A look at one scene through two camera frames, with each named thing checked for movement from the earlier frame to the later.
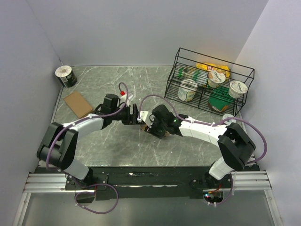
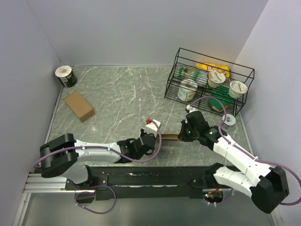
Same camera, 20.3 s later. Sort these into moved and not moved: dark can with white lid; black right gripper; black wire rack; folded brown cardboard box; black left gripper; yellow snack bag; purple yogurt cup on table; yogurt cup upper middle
Moved: black right gripper; black left gripper
Not moved: dark can with white lid; folded brown cardboard box; black wire rack; purple yogurt cup on table; yellow snack bag; yogurt cup upper middle
